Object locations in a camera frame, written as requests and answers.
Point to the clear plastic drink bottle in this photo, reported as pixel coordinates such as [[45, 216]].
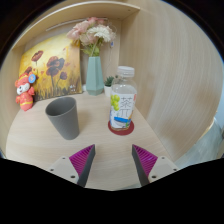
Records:
[[123, 98]]

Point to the red fortune god plush doll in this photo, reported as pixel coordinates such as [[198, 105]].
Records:
[[25, 90]]

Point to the teal green vase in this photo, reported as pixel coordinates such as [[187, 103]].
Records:
[[94, 79]]

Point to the small potted succulent white pot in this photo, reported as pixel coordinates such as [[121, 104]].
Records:
[[107, 85]]

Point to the grey mug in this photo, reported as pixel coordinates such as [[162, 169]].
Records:
[[62, 113]]

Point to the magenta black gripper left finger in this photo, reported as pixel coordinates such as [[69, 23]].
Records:
[[75, 168]]

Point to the dark red round coaster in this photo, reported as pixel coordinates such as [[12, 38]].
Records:
[[122, 132]]

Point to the pink white artificial flowers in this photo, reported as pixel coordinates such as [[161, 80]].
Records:
[[92, 34]]

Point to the wooden desk shelf unit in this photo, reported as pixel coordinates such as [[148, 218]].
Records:
[[179, 76]]

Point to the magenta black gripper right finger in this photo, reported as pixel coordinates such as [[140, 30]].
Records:
[[150, 167]]

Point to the poppy flower painting canvas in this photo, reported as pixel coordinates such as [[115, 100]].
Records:
[[56, 64]]

